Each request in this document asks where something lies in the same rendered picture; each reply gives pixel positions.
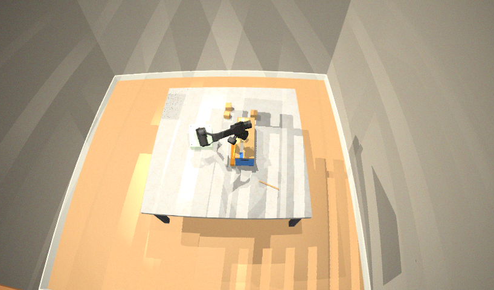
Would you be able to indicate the brown rectangular block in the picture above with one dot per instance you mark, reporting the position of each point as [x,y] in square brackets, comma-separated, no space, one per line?
[233,147]

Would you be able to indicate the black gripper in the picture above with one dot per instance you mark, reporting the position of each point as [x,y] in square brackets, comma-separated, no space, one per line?
[232,140]

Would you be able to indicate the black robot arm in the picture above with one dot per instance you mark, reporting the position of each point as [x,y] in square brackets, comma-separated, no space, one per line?
[238,128]

